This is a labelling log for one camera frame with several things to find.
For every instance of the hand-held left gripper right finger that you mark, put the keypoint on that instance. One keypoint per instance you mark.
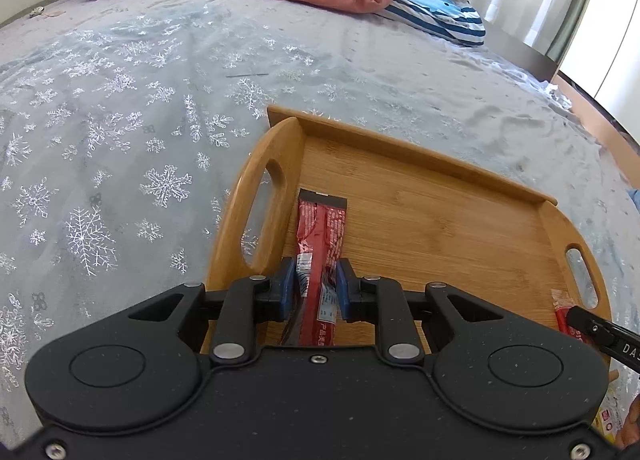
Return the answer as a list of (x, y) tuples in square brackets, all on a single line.
[(343, 290)]

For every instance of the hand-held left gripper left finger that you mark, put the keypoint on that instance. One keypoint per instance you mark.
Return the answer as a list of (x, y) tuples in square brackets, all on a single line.
[(286, 290)]

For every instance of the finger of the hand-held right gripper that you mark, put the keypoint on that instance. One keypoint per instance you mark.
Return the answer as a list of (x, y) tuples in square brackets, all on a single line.
[(615, 340)]

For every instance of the long red snack packet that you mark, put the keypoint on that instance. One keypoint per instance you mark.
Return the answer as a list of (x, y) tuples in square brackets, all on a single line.
[(320, 230)]

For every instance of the wooden tray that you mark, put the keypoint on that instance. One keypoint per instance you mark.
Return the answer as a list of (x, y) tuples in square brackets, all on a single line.
[(425, 220)]

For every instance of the light blue cloth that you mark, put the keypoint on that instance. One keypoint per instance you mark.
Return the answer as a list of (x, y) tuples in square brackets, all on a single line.
[(635, 200)]

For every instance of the thin dark stick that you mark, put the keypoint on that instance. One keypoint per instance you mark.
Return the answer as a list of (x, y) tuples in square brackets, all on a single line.
[(246, 74)]

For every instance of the snowflake bedspread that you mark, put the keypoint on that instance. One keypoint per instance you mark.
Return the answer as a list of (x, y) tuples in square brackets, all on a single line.
[(150, 90)]

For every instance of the blue striped pillow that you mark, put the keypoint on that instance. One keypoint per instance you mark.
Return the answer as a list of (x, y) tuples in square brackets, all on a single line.
[(440, 15)]

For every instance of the dark brown headboard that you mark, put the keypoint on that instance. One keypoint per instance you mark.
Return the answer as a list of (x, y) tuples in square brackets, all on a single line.
[(525, 53)]

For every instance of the green curtain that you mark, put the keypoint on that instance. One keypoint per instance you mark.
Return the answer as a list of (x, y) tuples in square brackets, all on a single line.
[(575, 5)]

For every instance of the small white object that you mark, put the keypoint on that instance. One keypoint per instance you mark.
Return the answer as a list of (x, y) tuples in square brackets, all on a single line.
[(39, 12)]

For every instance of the wooden bed frame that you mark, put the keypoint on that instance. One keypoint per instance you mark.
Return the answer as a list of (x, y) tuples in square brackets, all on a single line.
[(595, 115)]

